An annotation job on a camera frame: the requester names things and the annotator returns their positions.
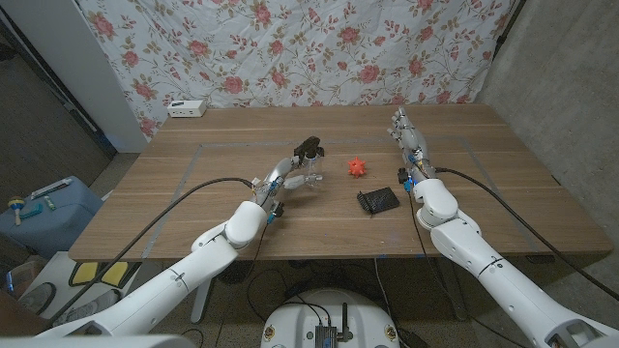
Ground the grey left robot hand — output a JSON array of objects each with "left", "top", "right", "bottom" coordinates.
[{"left": 251, "top": 147, "right": 325, "bottom": 208}]

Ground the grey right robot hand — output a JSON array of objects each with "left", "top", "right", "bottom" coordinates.
[{"left": 386, "top": 106, "right": 435, "bottom": 184}]

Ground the clear plastic dispenser bottle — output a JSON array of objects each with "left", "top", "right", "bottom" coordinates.
[{"left": 302, "top": 153, "right": 324, "bottom": 189}]

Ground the person's forearm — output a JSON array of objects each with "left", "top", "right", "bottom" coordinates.
[{"left": 0, "top": 288, "right": 52, "bottom": 338}]

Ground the orange spiky stress ball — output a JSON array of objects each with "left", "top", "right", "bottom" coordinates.
[{"left": 346, "top": 156, "right": 368, "bottom": 179}]

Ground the black ribbed card holder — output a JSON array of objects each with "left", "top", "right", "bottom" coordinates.
[{"left": 356, "top": 187, "right": 401, "bottom": 217}]

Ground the black round floor disc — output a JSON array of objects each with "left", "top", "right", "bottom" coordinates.
[{"left": 217, "top": 263, "right": 255, "bottom": 286}]

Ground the white power strip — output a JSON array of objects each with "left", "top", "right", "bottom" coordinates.
[{"left": 166, "top": 100, "right": 208, "bottom": 119}]

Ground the floral backdrop cloth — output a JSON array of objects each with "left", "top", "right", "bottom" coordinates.
[{"left": 76, "top": 0, "right": 516, "bottom": 139}]

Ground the white robot torso base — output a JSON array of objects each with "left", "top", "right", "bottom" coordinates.
[{"left": 259, "top": 288, "right": 401, "bottom": 348}]

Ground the black backdrop stand pole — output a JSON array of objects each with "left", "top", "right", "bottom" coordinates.
[{"left": 492, "top": 0, "right": 528, "bottom": 59}]

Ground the white table leg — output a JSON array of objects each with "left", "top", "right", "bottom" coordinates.
[{"left": 190, "top": 277, "right": 214, "bottom": 325}]

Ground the black torso antenna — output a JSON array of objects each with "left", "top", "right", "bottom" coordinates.
[{"left": 338, "top": 303, "right": 353, "bottom": 342}]

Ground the black torso electronics box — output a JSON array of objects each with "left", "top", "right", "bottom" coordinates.
[{"left": 314, "top": 324, "right": 339, "bottom": 348}]

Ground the yellow black floor item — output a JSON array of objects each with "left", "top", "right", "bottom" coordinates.
[{"left": 67, "top": 260, "right": 142, "bottom": 289}]

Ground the grey shoe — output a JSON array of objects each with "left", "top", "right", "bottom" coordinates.
[
  {"left": 17, "top": 281, "right": 57, "bottom": 316},
  {"left": 51, "top": 288, "right": 123, "bottom": 326}
]

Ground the white grey flat bar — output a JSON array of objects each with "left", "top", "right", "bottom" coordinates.
[{"left": 30, "top": 177, "right": 74, "bottom": 200}]

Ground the blue storage box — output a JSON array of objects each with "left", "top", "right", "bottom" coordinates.
[{"left": 0, "top": 175, "right": 103, "bottom": 260}]

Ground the white floor container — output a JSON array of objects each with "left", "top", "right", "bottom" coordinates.
[{"left": 18, "top": 250, "right": 149, "bottom": 320}]

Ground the yellow blue toy maraca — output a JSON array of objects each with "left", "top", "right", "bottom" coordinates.
[{"left": 7, "top": 195, "right": 26, "bottom": 227}]

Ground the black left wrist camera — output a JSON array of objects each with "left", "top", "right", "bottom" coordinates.
[{"left": 267, "top": 201, "right": 285, "bottom": 225}]

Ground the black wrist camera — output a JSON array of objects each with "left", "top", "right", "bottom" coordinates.
[
  {"left": 397, "top": 167, "right": 415, "bottom": 194},
  {"left": 267, "top": 201, "right": 285, "bottom": 225}
]

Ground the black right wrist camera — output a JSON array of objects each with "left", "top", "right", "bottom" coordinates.
[{"left": 397, "top": 167, "right": 415, "bottom": 194}]

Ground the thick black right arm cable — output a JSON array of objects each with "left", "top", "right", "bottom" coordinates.
[{"left": 434, "top": 166, "right": 619, "bottom": 302}]

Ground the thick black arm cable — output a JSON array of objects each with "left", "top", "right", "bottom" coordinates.
[
  {"left": 434, "top": 166, "right": 619, "bottom": 302},
  {"left": 47, "top": 176, "right": 256, "bottom": 325}
]

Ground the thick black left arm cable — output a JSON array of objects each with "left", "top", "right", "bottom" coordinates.
[{"left": 47, "top": 176, "right": 256, "bottom": 325}]

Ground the thin black left camera cable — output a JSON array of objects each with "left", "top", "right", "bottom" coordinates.
[{"left": 215, "top": 222, "right": 270, "bottom": 348}]

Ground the thin black camera cable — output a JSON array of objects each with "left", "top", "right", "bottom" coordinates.
[
  {"left": 215, "top": 222, "right": 270, "bottom": 348},
  {"left": 407, "top": 191, "right": 526, "bottom": 348}
]

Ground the thin black right camera cable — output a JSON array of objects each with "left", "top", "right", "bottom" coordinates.
[{"left": 407, "top": 191, "right": 526, "bottom": 348}]

